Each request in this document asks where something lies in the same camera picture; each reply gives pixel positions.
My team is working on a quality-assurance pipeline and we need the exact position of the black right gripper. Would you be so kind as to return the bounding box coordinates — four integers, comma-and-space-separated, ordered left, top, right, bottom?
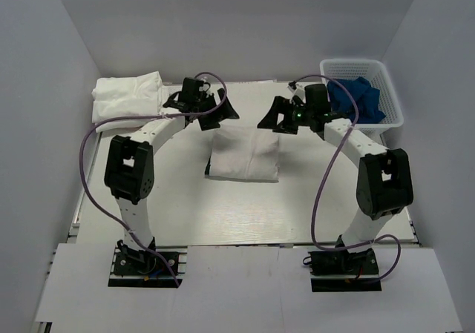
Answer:
258, 96, 315, 135

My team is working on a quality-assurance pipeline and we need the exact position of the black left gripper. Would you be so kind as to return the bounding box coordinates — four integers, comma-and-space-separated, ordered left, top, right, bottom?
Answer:
194, 88, 238, 131

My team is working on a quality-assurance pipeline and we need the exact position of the white green raglan t-shirt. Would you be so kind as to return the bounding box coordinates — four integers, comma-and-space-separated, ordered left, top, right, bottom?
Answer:
205, 125, 279, 182

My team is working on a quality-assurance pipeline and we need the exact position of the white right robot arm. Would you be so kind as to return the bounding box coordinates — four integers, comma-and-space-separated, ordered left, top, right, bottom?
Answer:
258, 82, 413, 273

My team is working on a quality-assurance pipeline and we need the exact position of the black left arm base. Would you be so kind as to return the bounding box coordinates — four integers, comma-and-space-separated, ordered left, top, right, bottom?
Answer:
108, 240, 187, 289

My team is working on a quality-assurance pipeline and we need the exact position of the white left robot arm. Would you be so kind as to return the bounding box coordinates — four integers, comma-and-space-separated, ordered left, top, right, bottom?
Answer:
105, 77, 240, 273

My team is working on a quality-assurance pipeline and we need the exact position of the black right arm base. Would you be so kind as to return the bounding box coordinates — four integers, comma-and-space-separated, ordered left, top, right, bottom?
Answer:
302, 247, 381, 293

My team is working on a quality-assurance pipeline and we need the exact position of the folded white t-shirt stack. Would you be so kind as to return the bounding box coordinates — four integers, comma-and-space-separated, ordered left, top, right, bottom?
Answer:
92, 71, 170, 133

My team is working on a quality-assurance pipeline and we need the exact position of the white plastic basket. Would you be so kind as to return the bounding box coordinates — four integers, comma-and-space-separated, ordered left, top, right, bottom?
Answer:
320, 59, 404, 135

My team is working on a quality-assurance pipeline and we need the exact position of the blue crumpled t-shirt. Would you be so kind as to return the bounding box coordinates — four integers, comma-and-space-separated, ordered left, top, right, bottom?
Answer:
327, 77, 386, 124

